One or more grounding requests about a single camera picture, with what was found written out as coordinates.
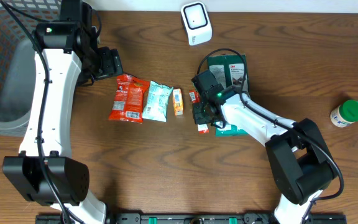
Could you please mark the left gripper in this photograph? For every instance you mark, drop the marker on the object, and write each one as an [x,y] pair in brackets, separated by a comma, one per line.
[112,63]

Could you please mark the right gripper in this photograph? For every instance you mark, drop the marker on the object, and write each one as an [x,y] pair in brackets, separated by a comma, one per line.
[198,117]

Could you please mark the red snack stick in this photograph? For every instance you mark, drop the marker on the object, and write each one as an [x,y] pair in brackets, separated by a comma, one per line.
[195,98]

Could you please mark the orange tissue pack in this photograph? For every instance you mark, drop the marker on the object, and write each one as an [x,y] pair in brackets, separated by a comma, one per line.
[177,102]

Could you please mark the red snack bag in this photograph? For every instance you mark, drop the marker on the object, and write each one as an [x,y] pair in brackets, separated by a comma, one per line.
[128,101]

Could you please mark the green white glove pack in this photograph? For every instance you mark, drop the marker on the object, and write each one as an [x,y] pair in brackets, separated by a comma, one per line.
[228,70]

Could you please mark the mint green snack bag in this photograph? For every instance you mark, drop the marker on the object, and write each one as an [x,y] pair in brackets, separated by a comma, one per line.
[157,102]

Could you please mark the green lidded jar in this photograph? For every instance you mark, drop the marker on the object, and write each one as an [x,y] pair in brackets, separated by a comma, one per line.
[345,114]

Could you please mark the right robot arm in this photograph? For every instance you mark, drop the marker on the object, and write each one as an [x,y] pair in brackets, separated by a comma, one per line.
[301,163]

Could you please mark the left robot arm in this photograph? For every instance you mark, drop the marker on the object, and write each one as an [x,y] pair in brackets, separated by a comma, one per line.
[44,171]

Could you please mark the white barcode scanner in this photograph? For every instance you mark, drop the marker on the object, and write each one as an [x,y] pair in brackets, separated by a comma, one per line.
[196,23]

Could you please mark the grey plastic basket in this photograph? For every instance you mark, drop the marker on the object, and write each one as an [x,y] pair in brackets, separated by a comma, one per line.
[17,65]

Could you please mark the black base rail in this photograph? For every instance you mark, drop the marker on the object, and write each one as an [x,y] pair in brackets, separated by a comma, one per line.
[247,218]

